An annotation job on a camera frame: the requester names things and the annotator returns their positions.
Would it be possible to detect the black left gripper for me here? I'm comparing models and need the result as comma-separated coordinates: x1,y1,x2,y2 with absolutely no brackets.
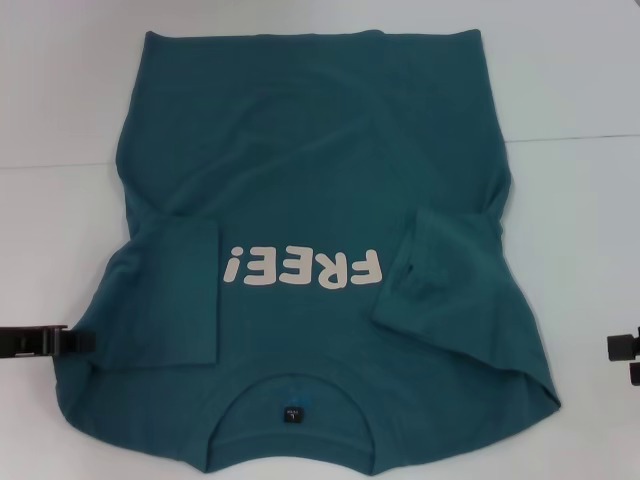
0,323,97,358

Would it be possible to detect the blue shirt with FREE print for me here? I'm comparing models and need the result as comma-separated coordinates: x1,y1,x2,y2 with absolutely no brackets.
53,28,565,457

